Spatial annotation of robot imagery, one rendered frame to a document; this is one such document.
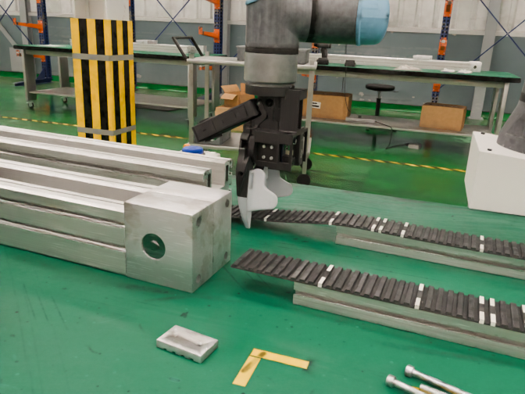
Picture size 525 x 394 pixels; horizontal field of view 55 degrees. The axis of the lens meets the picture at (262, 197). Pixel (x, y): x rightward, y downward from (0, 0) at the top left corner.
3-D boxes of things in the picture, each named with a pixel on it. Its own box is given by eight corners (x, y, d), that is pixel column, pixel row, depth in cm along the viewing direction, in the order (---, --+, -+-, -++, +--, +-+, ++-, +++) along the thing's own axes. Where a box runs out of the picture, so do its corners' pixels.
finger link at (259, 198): (269, 235, 73) (278, 172, 72) (232, 228, 75) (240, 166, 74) (276, 233, 76) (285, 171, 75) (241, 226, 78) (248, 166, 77)
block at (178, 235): (237, 253, 69) (240, 186, 66) (192, 293, 58) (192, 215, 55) (180, 241, 72) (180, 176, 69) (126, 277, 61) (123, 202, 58)
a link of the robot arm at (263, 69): (235, 51, 69) (258, 51, 76) (234, 86, 71) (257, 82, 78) (287, 55, 67) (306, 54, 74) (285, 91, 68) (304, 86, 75)
